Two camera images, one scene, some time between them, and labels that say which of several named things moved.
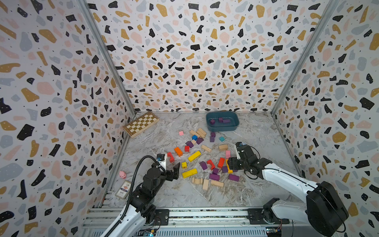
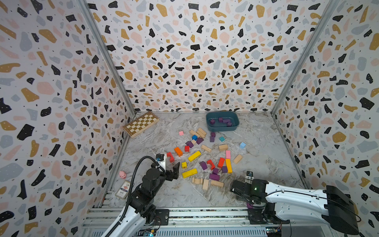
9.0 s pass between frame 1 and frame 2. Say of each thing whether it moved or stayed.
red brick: stayed
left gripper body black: stayed
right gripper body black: moved
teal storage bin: stayed
